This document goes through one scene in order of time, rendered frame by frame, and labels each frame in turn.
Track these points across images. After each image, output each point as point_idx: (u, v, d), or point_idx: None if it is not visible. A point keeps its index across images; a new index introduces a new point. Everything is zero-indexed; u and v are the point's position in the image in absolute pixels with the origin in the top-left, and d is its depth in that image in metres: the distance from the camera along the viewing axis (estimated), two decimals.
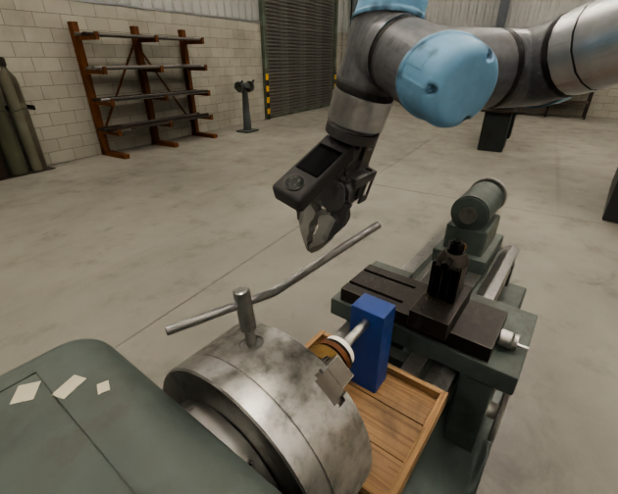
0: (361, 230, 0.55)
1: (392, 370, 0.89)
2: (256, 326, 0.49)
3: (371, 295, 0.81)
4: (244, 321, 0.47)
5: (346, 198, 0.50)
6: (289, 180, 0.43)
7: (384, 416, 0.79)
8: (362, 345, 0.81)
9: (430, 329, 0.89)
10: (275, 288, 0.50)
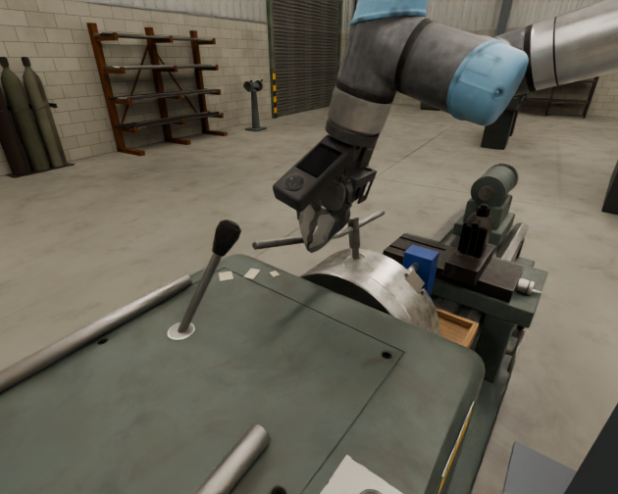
0: (272, 240, 0.54)
1: None
2: (349, 247, 0.70)
3: (418, 246, 1.03)
4: None
5: (346, 198, 0.50)
6: (289, 180, 0.43)
7: None
8: None
9: (462, 276, 1.11)
10: (339, 235, 0.66)
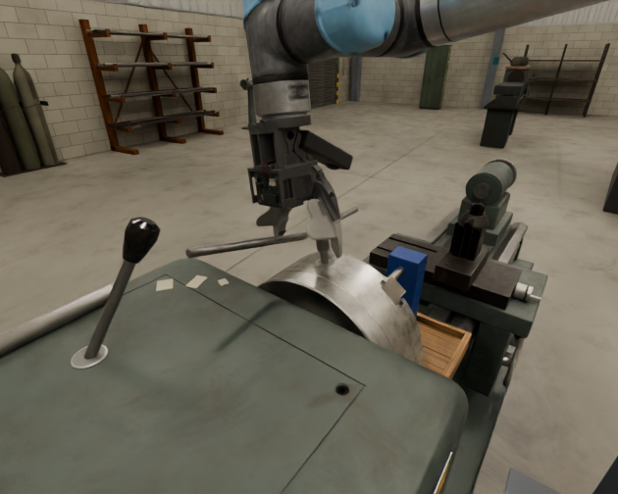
0: (212, 246, 0.44)
1: (421, 318, 1.01)
2: (317, 250, 0.60)
3: (404, 247, 0.93)
4: None
5: None
6: None
7: None
8: None
9: (454, 281, 1.01)
10: (302, 236, 0.56)
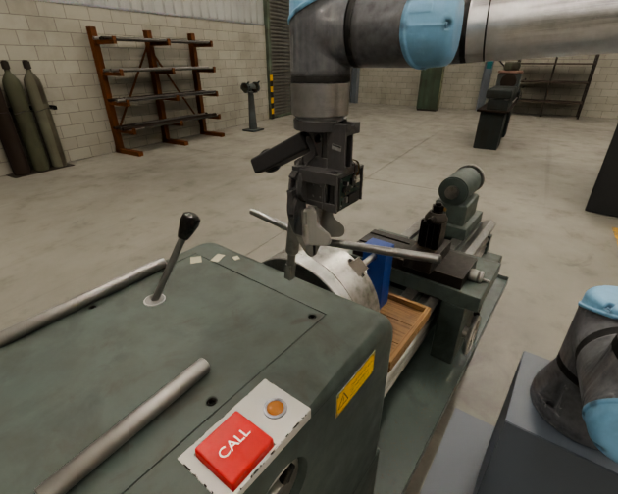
0: (417, 251, 0.47)
1: (391, 296, 1.24)
2: (294, 254, 0.60)
3: (377, 238, 1.16)
4: (286, 241, 0.59)
5: (297, 187, 0.50)
6: (266, 150, 0.56)
7: None
8: (371, 273, 1.16)
9: (419, 267, 1.24)
10: None
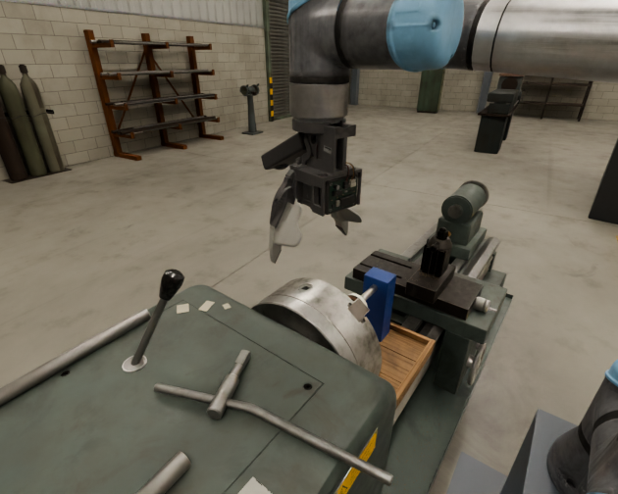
0: (365, 469, 0.41)
1: (393, 326, 1.18)
2: (238, 382, 0.53)
3: (378, 268, 1.11)
4: None
5: (293, 186, 0.51)
6: None
7: (387, 356, 1.09)
8: (372, 305, 1.10)
9: (422, 295, 1.19)
10: (253, 407, 0.48)
